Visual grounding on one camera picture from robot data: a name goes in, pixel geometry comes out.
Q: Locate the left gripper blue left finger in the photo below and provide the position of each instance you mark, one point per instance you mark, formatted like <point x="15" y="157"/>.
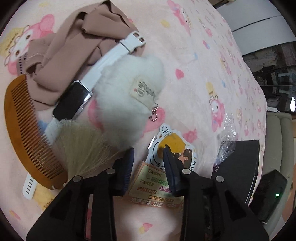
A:
<point x="123" y="170"/>

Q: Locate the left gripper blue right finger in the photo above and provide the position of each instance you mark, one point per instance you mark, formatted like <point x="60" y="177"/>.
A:
<point x="173" y="169"/>

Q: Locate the cartoon girl sticker card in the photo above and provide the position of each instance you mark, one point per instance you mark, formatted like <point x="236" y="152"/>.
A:
<point x="180" y="148"/>

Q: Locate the orange printed flyer card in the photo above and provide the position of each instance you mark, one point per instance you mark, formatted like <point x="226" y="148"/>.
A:
<point x="149" y="187"/>

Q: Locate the black cardboard storage box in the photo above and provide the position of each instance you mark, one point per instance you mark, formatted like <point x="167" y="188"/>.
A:
<point x="240" y="169"/>

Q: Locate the white fluffy plush pouch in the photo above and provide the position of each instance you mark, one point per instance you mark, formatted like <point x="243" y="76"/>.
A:
<point x="125" y="95"/>

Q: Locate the brown wooden comb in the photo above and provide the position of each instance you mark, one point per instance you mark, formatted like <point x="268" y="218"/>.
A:
<point x="30" y="144"/>

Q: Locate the clear bubble wrap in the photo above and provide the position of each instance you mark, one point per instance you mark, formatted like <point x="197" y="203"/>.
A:
<point x="227" y="139"/>

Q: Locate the pink cartoon print blanket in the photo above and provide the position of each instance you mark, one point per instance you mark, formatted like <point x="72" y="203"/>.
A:
<point x="201" y="60"/>

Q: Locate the grey padded headboard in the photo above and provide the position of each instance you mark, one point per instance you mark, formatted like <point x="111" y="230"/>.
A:
<point x="279" y="155"/>

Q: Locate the white wardrobe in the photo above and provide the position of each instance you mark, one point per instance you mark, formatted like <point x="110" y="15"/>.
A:
<point x="256" y="25"/>

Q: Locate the white strap smartwatch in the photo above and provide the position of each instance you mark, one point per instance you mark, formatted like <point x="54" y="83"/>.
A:
<point x="75" y="98"/>

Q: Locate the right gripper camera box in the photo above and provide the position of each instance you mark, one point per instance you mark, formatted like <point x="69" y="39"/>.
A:
<point x="267" y="195"/>

